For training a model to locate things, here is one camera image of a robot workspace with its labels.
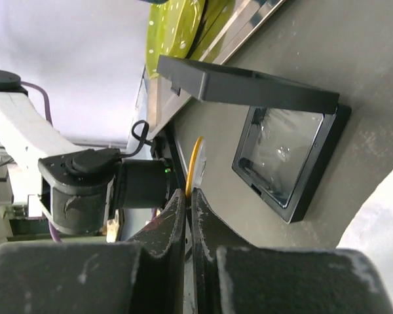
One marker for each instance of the white button-up shirt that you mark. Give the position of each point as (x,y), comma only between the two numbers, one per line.
(371,229)

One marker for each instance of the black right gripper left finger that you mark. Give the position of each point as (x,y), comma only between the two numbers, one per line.
(141,275)

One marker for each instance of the small black box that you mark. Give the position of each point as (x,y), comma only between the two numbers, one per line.
(289,135)

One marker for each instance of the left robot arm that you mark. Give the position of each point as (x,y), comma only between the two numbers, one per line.
(80,188)

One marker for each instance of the yellow sunflower brooch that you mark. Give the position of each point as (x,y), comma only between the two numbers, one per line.
(196,167)

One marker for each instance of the silver metal tray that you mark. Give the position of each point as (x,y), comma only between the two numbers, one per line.
(180,79)

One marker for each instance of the green polka dot plate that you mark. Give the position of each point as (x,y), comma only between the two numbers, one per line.
(183,29)

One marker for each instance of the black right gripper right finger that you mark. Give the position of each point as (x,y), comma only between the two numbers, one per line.
(233,276)

